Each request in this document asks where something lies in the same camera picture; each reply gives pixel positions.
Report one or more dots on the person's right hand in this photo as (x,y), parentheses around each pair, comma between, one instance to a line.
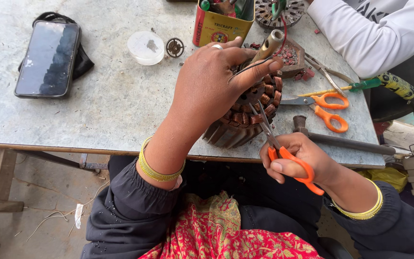
(309,158)

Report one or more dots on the person's left hand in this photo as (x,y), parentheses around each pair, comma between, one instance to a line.
(207,82)

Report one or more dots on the person's right fingers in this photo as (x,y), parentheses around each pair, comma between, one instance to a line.
(282,144)

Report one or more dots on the copper wound fan stator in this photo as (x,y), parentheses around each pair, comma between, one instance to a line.
(243,126)

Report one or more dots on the small red plastic pieces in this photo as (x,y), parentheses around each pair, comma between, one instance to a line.
(307,73)

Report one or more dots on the wooden hexagonal tray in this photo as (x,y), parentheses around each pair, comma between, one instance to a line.
(293,68)

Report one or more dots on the metal needle nose pliers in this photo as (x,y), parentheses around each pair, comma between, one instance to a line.
(327,73)

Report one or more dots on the yellow plastic bag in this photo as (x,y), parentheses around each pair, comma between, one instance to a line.
(383,176)

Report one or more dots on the gold bangles on right wrist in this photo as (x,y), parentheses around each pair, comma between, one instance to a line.
(374,208)

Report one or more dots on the gold bangles on wrist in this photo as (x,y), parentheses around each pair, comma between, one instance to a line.
(374,208)
(146,167)

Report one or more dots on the red patterned cloth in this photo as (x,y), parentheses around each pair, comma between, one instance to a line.
(207,230)

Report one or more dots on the yellow and red tin can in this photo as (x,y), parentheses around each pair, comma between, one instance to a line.
(221,30)

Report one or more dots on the round slotted metal core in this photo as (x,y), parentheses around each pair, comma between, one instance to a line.
(295,12)

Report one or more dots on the green clip tool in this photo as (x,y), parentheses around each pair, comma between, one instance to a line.
(278,8)

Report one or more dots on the gold bangles on left wrist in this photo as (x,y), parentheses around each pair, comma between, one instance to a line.
(146,167)

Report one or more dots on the small metal gear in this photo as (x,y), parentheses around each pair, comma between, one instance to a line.
(175,48)

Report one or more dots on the clear round plastic lid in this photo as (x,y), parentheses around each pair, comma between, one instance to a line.
(146,48)

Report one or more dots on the white paper scrap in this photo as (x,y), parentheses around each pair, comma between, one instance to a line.
(79,216)

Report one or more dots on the black smartphone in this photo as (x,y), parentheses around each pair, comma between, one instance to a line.
(47,59)

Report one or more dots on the wooden table leg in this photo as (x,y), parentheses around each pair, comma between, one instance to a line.
(2,180)

